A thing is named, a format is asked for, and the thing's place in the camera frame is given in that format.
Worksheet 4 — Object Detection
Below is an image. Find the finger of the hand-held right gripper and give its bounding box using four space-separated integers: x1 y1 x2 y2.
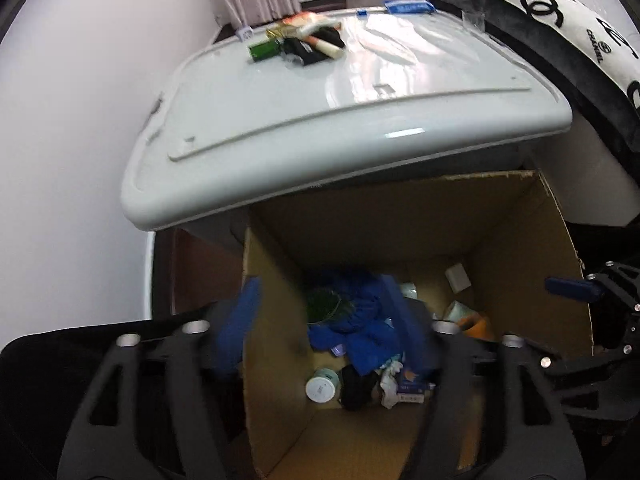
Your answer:
545 275 608 305

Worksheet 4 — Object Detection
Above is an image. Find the orange wrapper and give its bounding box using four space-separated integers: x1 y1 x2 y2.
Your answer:
462 312 496 341

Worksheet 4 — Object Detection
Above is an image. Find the black sock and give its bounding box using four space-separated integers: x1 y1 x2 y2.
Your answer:
340 365 383 411

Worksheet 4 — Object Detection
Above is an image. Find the small white jar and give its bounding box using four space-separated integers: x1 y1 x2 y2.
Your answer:
305 367 344 406

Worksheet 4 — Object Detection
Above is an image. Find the white tissue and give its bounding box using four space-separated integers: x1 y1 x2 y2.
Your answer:
377 360 406 409

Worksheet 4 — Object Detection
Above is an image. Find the white bed frame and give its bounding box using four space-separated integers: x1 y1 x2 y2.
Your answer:
550 125 640 228

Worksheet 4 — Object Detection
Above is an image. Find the orange and white box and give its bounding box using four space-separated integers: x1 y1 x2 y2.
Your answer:
280 11 341 36

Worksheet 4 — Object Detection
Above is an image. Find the blue cloth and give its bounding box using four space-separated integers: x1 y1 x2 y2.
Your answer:
305 266 436 376

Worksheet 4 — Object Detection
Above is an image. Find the black pouch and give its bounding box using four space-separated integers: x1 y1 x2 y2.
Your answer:
282 27 346 67

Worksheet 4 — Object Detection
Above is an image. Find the small white box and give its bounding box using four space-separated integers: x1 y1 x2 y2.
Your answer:
445 264 472 293

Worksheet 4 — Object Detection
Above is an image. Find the dark green shiny packet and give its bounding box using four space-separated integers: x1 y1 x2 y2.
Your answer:
248 39 281 62

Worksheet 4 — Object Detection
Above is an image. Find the cardboard box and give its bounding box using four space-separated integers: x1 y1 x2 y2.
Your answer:
241 170 596 480

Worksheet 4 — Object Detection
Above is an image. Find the blue and white medicine box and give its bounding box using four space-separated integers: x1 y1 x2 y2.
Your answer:
395 380 436 404

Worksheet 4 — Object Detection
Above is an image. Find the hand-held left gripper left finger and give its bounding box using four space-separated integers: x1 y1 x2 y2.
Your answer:
57 277 263 480

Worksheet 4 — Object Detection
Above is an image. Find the blue plastic packet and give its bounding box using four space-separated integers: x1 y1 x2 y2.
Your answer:
382 0 433 16

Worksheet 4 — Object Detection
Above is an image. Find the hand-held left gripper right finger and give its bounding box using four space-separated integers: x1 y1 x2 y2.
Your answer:
390 280 573 480

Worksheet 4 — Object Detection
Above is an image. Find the white tube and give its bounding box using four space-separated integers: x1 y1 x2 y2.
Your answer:
307 35 347 59

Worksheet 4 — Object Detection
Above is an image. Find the dark green round container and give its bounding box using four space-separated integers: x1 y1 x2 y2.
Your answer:
305 287 353 325

